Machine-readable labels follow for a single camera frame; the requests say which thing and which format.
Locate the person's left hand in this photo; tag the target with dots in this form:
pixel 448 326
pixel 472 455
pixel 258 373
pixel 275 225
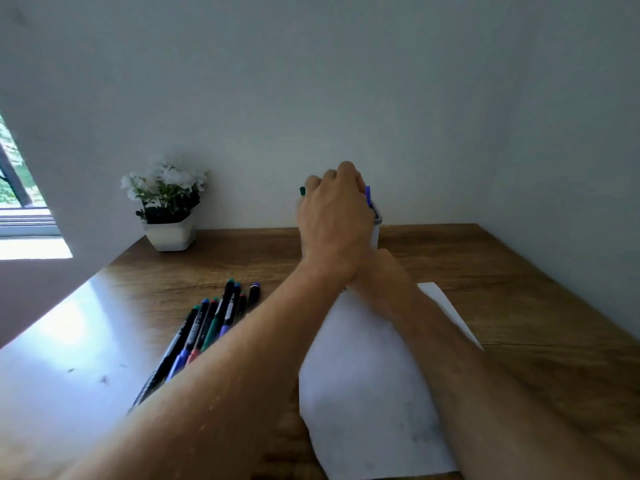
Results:
pixel 335 219

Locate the person's right hand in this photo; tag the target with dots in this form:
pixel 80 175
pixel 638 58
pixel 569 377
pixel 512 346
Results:
pixel 385 284

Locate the blue cap slim marker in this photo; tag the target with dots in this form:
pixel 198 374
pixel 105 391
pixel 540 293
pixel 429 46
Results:
pixel 368 194

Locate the white paper sheet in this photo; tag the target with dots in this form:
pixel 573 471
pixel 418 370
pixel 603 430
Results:
pixel 360 394

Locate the bunch of pens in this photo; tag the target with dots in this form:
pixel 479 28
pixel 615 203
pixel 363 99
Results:
pixel 210 329

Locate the person's left forearm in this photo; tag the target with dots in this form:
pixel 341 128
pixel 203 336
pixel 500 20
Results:
pixel 225 394

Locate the person's right forearm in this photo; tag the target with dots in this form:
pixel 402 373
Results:
pixel 500 409

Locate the white potted flower plant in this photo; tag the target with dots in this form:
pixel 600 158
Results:
pixel 170 239

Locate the green foliage outside window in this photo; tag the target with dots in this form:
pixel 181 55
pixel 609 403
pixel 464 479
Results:
pixel 22 174

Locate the grey window frame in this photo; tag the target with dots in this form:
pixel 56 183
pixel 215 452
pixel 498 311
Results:
pixel 27 224

